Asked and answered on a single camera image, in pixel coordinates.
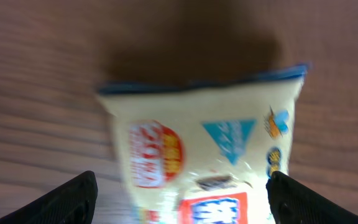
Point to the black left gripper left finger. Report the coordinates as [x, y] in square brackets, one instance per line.
[73, 202]

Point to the yellow snack bag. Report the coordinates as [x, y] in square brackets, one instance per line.
[203, 153]

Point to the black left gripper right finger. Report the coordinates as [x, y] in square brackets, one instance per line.
[293, 203]

